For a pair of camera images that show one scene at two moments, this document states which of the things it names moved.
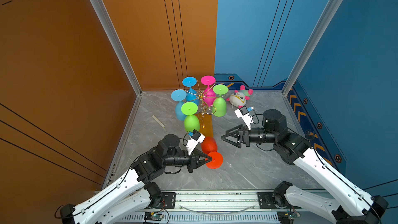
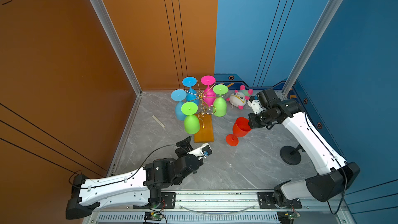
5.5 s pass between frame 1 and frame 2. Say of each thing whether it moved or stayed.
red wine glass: moved
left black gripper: stayed
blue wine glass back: stayed
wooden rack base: stayed
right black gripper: moved
